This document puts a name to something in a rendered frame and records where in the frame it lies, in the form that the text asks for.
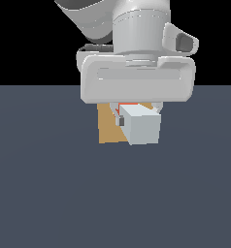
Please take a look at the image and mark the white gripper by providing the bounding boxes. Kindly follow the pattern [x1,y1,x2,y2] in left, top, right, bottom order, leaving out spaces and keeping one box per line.
[76,44,197,127]

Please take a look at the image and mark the white cube block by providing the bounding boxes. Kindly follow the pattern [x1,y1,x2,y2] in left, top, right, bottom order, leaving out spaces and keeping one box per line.
[115,102,162,146]

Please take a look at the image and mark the tan box with hole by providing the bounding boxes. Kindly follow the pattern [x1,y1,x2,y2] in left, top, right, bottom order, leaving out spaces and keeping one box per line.
[97,102,154,144]

